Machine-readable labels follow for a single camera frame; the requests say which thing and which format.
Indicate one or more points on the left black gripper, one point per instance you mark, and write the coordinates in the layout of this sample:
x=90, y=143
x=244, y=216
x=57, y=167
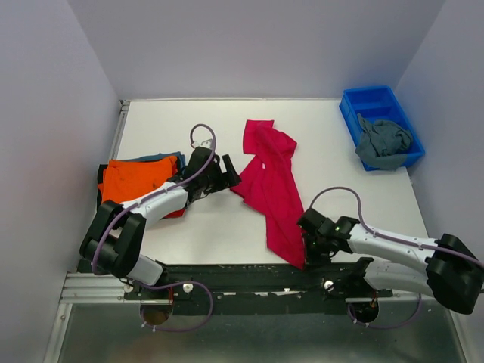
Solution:
x=224, y=178

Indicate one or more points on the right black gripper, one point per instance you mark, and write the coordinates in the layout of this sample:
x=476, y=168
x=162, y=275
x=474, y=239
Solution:
x=311, y=257

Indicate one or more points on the magenta t shirt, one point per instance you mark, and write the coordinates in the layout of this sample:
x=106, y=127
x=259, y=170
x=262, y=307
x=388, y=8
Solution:
x=268, y=186

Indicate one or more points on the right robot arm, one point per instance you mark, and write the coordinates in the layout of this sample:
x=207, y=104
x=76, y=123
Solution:
x=444, y=268

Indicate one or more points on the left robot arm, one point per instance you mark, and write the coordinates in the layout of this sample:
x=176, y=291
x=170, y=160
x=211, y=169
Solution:
x=113, y=240

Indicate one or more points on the teal folded t shirt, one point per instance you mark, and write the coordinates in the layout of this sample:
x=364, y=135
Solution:
x=180, y=162

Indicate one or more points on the red folded t shirt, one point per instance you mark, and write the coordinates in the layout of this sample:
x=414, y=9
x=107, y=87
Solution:
x=176, y=214

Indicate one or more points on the orange folded t shirt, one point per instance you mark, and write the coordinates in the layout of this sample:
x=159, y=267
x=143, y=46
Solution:
x=129, y=180

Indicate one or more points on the grey crumpled t shirt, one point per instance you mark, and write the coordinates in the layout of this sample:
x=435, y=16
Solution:
x=383, y=143

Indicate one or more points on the black folded t shirt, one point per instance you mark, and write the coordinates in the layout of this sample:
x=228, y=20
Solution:
x=100, y=184

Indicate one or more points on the blue plastic bin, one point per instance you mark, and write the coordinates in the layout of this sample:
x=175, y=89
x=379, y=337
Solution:
x=377, y=102

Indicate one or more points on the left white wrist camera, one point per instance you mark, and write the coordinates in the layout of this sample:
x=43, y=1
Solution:
x=208, y=144

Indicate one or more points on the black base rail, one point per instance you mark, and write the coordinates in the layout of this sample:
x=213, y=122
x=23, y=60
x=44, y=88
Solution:
x=263, y=289

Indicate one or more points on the aluminium frame profile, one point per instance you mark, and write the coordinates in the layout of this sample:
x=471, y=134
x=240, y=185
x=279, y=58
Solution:
x=87, y=288

